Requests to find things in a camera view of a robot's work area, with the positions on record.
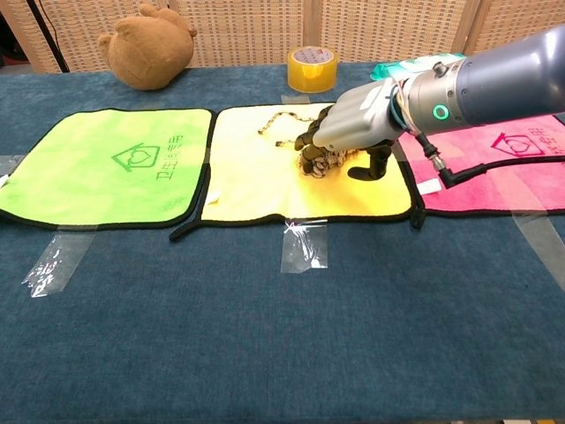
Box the black tripod stand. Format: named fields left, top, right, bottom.
left=26, top=0, right=70, bottom=74

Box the beige rope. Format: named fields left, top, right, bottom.
left=257, top=110, right=367, bottom=178

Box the wicker folding screen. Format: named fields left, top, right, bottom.
left=0, top=0, right=565, bottom=74

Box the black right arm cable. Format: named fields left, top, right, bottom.
left=414, top=131, right=565, bottom=189

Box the brown plush toy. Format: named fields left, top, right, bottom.
left=97, top=3, right=199, bottom=92

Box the yellow packing tape roll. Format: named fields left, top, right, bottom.
left=287, top=47, right=340, bottom=94

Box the blue table cover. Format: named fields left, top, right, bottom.
left=0, top=64, right=565, bottom=424

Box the green microfibre cloth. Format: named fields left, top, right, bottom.
left=0, top=108, right=215, bottom=231

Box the yellow microfibre cloth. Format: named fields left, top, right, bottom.
left=169, top=103, right=427, bottom=242

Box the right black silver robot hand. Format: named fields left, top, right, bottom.
left=294, top=79, right=406, bottom=181

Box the pink microfibre cloth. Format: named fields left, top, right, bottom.
left=396, top=112, right=565, bottom=217

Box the teal wet wipes pack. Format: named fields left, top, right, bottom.
left=369, top=53, right=467, bottom=81

